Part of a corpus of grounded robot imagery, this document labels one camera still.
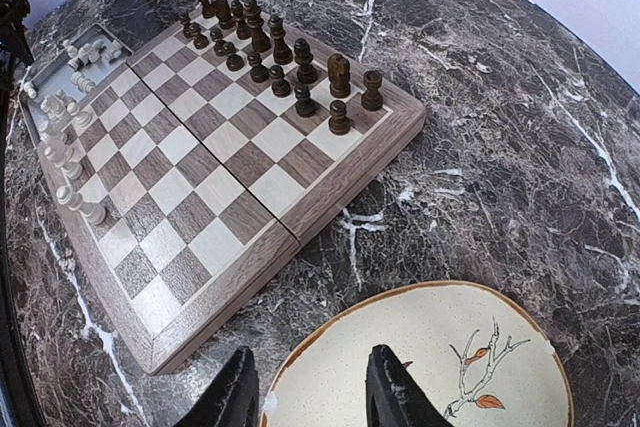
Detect round bird pattern plate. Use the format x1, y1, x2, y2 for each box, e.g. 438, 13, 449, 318
260, 281, 575, 426

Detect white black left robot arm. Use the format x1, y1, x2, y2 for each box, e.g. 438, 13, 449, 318
1, 0, 34, 93

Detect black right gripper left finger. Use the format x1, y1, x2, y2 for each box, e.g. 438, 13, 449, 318
174, 346, 259, 427

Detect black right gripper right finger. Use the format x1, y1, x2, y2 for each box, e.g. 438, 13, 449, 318
365, 344, 448, 426

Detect white chess bishop piece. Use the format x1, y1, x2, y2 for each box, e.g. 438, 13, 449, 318
67, 102, 95, 131

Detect dark chess pieces row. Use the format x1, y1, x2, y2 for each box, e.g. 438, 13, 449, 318
169, 0, 387, 145

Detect white chess pieces in tray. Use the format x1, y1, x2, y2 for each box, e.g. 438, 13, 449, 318
20, 31, 132, 122

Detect wooden chess board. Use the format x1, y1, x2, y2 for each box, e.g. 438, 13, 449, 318
36, 21, 425, 374

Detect metal tray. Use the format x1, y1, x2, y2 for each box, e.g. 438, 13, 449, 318
18, 24, 134, 147

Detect white chess pawn piece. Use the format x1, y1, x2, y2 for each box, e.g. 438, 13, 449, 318
44, 144, 83, 180

